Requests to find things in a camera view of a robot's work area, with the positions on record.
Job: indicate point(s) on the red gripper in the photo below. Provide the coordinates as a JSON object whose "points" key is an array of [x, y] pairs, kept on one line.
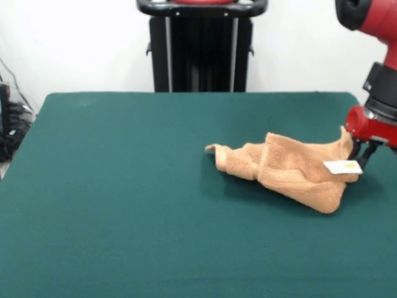
{"points": [[372, 127]]}

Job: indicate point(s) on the tan terry towel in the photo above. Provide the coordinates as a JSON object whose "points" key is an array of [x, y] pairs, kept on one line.
{"points": [[285, 161]]}

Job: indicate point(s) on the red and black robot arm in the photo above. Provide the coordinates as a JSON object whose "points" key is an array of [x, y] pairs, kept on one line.
{"points": [[378, 18]]}

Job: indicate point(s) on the dark green table cloth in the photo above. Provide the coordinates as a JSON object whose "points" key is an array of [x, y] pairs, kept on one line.
{"points": [[93, 217]]}

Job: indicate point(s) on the black box device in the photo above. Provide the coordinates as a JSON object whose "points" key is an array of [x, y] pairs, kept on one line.
{"points": [[4, 118]]}

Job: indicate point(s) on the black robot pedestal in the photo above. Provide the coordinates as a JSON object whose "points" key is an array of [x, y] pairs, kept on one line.
{"points": [[161, 46]]}

